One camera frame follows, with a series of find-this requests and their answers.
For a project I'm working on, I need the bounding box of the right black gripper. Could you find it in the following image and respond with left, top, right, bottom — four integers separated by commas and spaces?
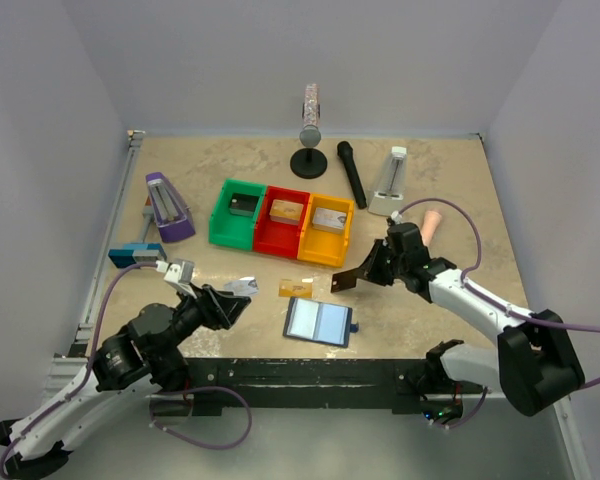
353, 238, 408, 285

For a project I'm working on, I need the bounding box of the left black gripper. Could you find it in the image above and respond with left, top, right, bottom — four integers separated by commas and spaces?
154, 280, 253, 359

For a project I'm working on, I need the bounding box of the silver credit card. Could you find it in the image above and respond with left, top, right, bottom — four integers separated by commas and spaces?
223, 276, 259, 297

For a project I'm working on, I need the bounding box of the gold VIP credit card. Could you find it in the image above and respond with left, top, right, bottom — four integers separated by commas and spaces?
278, 278, 313, 298

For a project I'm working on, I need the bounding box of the blue leather card holder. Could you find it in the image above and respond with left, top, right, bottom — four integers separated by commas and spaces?
283, 297, 360, 348

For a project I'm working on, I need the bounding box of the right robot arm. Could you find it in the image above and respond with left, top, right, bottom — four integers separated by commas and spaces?
331, 223, 585, 416

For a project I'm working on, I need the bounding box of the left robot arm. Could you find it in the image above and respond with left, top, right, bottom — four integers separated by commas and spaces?
0, 285, 251, 479

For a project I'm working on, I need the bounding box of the silver card stack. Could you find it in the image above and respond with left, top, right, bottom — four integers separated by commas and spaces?
312, 207, 348, 234

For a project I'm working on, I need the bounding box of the orange card stack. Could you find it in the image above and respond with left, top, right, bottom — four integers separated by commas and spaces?
269, 199, 304, 226

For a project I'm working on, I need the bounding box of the black card stack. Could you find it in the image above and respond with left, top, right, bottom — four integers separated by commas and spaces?
228, 193, 260, 218

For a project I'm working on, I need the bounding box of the yellow plastic bin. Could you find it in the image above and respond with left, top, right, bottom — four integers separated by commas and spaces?
297, 193, 354, 267

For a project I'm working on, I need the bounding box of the green plastic bin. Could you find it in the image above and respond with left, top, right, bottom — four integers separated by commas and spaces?
208, 179, 267, 251

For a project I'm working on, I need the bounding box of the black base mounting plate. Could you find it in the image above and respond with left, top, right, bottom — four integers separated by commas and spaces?
128, 356, 484, 417

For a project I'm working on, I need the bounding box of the red plastic bin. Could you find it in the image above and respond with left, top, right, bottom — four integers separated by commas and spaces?
252, 185, 310, 259

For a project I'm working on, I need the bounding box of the white metronome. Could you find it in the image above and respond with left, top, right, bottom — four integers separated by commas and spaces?
367, 146, 408, 217

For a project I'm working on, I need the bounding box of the purple metronome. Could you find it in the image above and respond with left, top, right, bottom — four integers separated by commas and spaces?
145, 172, 196, 244

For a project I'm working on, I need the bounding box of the blue grey block toy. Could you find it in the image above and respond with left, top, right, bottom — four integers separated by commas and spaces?
107, 195, 168, 271

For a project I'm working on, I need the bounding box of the pink microphone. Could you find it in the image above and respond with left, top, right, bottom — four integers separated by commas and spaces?
420, 210, 442, 247

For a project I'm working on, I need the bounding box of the black round microphone stand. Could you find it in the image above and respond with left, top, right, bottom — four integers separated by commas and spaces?
290, 148, 328, 179

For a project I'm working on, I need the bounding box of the black microphone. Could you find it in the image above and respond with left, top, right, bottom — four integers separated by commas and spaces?
336, 141, 367, 209

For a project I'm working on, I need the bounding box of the glitter microphone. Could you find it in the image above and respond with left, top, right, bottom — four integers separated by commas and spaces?
299, 83, 321, 148

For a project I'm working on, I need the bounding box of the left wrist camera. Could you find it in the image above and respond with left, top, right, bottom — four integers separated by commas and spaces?
163, 260, 196, 298

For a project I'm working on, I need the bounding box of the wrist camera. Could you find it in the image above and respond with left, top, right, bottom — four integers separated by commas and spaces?
163, 260, 196, 298
387, 210, 403, 226

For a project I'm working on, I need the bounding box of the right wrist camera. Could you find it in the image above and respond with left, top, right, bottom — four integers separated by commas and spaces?
387, 210, 403, 226

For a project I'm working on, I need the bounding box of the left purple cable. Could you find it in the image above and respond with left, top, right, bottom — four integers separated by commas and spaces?
0, 260, 174, 479

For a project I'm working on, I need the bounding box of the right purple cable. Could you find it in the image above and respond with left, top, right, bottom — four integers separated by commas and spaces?
394, 198, 600, 390

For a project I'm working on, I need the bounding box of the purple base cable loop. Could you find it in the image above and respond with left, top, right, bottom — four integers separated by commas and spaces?
148, 385, 254, 450

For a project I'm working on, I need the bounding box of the aluminium frame rail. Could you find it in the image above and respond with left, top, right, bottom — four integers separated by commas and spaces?
42, 130, 146, 403

